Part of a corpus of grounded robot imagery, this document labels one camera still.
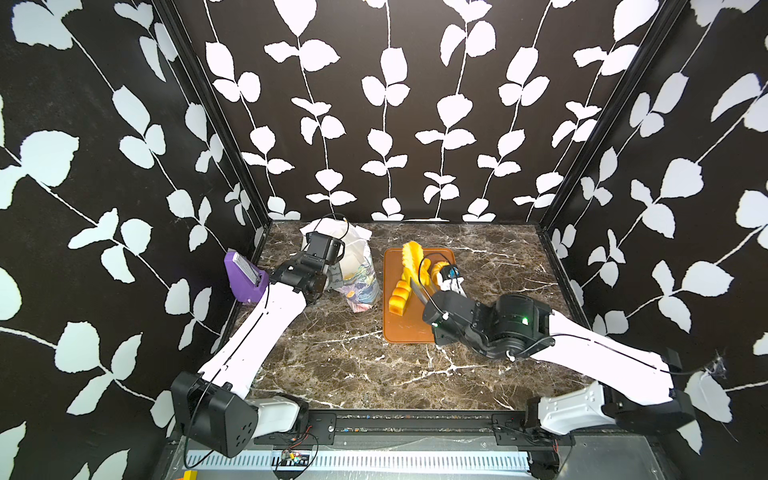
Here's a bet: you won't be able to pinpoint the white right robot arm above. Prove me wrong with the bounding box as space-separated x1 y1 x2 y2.
421 290 695 436

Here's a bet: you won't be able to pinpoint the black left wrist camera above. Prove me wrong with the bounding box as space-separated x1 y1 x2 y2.
304 231 346 266

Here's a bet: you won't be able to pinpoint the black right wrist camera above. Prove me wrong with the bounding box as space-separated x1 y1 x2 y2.
438 265 466 297

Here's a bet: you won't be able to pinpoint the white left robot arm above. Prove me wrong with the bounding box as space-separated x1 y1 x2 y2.
171 250 337 458

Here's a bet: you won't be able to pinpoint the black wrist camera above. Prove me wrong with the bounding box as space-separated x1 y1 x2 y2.
438 265 466 297
304 231 346 266

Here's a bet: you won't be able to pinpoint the white slotted cable duct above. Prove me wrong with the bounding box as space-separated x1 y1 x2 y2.
187 450 531 475

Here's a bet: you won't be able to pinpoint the yellow handled metal tongs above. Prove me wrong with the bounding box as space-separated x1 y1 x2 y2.
401 261 449 305

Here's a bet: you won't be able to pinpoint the long ridged yellow bread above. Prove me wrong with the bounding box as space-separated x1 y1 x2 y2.
401 241 432 287

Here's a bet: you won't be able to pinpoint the purple plastic box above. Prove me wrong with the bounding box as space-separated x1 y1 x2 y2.
224 249 269 304

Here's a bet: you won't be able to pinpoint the brown plastic tray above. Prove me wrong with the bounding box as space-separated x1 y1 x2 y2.
382 247 435 344

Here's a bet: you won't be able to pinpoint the segmented pull-apart bread roll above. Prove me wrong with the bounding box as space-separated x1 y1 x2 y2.
388 280 412 316

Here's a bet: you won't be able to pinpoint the ring shaped bundt bread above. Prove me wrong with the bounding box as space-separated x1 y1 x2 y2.
430 261 459 287

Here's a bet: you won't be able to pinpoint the small electronics circuit board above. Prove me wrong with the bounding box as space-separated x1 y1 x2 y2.
272 450 314 471

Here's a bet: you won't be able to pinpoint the black front mounting rail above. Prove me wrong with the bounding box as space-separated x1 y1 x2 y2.
254 409 574 450

